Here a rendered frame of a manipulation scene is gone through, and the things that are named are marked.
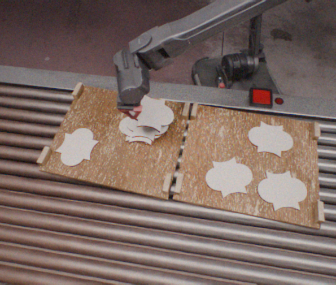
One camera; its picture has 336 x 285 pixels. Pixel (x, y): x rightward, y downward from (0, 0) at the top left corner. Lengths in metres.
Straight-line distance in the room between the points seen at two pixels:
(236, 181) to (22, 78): 0.88
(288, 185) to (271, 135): 0.17
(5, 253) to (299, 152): 0.90
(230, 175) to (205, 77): 1.26
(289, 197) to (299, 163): 0.12
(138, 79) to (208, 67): 1.49
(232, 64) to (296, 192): 1.19
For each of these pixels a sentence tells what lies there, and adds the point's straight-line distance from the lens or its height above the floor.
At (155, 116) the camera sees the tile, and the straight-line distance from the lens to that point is 0.84.
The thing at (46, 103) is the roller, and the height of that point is 0.92.
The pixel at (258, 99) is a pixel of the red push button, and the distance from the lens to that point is 1.05.
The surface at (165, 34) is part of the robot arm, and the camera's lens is 0.66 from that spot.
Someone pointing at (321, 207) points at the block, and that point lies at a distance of 0.88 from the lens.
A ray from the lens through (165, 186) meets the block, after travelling 0.80.
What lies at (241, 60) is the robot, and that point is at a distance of 1.93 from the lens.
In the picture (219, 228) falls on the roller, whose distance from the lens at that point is 0.82.
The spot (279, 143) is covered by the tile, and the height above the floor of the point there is 0.94.
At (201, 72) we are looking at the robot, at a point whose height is 0.24.
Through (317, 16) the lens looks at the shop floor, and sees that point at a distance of 3.21.
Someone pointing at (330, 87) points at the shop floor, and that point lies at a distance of 2.58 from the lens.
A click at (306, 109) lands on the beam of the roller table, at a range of 1.10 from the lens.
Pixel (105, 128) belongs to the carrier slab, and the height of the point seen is 0.94.
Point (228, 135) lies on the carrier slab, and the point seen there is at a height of 0.94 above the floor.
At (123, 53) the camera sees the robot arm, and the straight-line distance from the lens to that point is 0.70.
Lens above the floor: 1.71
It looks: 61 degrees down
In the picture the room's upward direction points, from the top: 2 degrees counter-clockwise
